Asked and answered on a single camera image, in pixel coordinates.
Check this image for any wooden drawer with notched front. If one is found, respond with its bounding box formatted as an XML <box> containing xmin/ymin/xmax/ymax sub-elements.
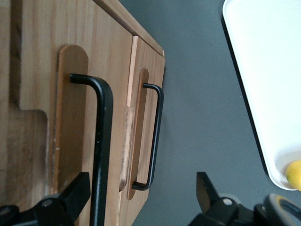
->
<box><xmin>20</xmin><ymin>0</ymin><xmax>135</xmax><ymax>226</ymax></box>

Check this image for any yellow lemon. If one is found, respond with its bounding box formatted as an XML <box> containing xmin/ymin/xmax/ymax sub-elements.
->
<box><xmin>285</xmin><ymin>160</ymin><xmax>301</xmax><ymax>192</ymax></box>

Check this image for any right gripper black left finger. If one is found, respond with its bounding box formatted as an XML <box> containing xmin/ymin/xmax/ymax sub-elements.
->
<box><xmin>14</xmin><ymin>171</ymin><xmax>91</xmax><ymax>226</ymax></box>

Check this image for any black metal drawer handle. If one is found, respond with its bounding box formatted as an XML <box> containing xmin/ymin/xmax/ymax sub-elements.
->
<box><xmin>131</xmin><ymin>82</ymin><xmax>164</xmax><ymax>191</ymax></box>
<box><xmin>70</xmin><ymin>73</ymin><xmax>114</xmax><ymax>226</ymax></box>

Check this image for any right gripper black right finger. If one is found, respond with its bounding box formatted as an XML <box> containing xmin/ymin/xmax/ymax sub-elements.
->
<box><xmin>188</xmin><ymin>171</ymin><xmax>254</xmax><ymax>226</ymax></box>

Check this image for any cream plastic tray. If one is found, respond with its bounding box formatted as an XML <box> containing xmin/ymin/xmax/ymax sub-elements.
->
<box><xmin>222</xmin><ymin>0</ymin><xmax>301</xmax><ymax>192</ymax></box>

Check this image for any wooden two-drawer cabinet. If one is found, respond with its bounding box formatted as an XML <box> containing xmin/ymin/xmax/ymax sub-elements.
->
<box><xmin>0</xmin><ymin>0</ymin><xmax>166</xmax><ymax>226</ymax></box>

